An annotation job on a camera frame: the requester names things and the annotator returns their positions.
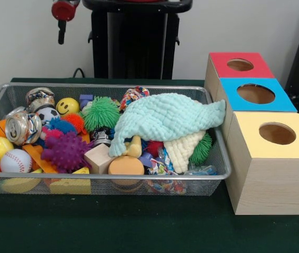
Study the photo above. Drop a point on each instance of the cream knitted cloth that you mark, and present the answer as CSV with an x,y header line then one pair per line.
x,y
183,150

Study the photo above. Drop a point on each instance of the yellow smiley face ball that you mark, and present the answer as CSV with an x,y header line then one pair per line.
x,y
68,106

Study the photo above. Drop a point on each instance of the clear mesh bin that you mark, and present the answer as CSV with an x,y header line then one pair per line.
x,y
86,184

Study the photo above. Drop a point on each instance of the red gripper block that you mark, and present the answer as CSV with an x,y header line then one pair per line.
x,y
64,9

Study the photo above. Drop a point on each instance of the dark green table cloth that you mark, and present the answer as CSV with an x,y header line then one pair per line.
x,y
139,226

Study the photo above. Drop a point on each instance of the wooden three-hole sorting box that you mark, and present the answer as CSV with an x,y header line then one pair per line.
x,y
265,179

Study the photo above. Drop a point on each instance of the mint green cloth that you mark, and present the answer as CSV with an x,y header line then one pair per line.
x,y
165,118

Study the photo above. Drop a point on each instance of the clear wrapper with blue print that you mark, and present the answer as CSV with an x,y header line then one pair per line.
x,y
202,170

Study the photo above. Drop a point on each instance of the orange round disc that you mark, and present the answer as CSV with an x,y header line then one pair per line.
x,y
126,166

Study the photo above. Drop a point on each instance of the green spiky ball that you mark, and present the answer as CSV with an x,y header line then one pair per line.
x,y
203,150
101,112

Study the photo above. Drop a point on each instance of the crushed silver can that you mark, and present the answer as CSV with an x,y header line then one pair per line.
x,y
22,126

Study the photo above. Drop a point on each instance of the purple spiky ball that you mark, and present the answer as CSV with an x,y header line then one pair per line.
x,y
66,151

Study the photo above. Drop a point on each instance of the white baseball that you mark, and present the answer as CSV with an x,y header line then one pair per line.
x,y
16,161

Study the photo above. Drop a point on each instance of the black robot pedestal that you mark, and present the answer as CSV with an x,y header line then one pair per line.
x,y
139,47

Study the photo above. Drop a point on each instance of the wooden cube block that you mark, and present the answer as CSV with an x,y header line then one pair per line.
x,y
99,158

